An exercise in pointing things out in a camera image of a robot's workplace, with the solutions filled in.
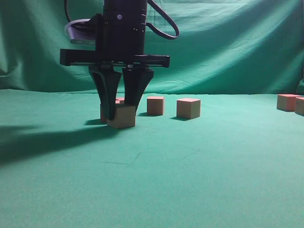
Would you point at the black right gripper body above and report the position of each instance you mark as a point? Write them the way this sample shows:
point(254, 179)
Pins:
point(119, 40)

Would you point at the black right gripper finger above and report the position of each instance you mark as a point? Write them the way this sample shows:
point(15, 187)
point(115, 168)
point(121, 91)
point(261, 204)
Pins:
point(135, 83)
point(106, 81)

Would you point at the pink cube moved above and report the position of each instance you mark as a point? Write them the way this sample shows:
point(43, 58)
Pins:
point(103, 118)
point(120, 101)
point(188, 108)
point(124, 117)
point(155, 105)

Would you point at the pink cube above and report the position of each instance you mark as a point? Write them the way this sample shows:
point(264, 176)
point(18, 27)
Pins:
point(299, 106)
point(286, 102)

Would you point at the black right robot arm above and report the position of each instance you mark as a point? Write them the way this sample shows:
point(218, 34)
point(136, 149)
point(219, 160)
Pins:
point(136, 4)

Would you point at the green cloth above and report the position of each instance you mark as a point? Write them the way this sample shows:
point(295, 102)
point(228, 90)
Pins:
point(239, 165)

